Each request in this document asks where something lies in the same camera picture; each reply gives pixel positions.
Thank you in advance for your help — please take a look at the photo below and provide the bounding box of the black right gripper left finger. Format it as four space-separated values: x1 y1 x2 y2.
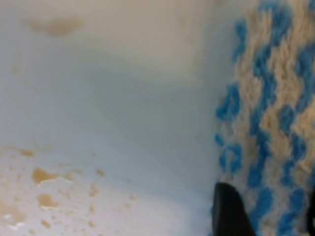
212 182 256 236

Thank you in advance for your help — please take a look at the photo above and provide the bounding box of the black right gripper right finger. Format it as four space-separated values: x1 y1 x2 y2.
307 206 315 233

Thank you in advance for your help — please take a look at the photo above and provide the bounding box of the blue white striped rag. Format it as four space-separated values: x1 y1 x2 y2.
215 0 315 236

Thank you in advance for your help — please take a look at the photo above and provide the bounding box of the brown coffee stain puddle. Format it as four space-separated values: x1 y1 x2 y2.
0 144 109 236

